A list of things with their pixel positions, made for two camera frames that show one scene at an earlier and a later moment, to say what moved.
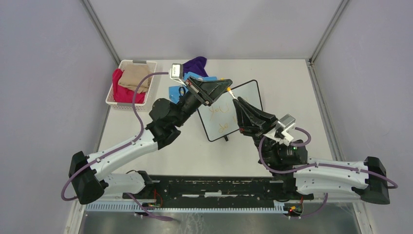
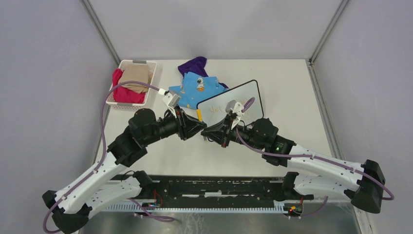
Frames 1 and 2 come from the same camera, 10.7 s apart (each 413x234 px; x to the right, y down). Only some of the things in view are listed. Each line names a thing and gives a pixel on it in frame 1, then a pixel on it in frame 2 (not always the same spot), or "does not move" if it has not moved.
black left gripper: x=208 y=93 → x=187 y=126
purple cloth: x=196 y=66 does not move
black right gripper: x=248 y=125 → x=222 y=137
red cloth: x=123 y=94 does not move
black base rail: x=214 y=188 does not move
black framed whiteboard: x=221 y=118 does not move
